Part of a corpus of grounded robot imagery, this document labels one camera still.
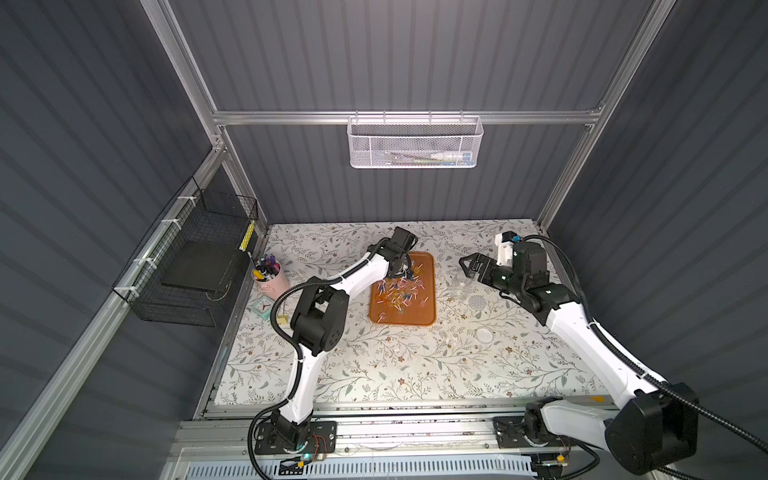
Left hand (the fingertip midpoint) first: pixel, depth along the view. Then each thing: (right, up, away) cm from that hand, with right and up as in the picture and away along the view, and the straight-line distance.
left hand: (379, 248), depth 96 cm
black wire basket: (-47, -6, -24) cm, 53 cm away
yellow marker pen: (-37, +3, -14) cm, 39 cm away
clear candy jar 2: (+27, -14, +2) cm, 30 cm away
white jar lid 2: (+33, -27, -5) cm, 43 cm away
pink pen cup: (-34, -8, -5) cm, 36 cm away
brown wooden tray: (+11, -21, -2) cm, 24 cm away
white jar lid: (+32, -18, +1) cm, 37 cm away
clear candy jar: (+9, -7, -4) cm, 12 cm away
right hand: (+27, -5, -16) cm, 32 cm away
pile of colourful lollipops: (+7, -15, +3) cm, 17 cm away
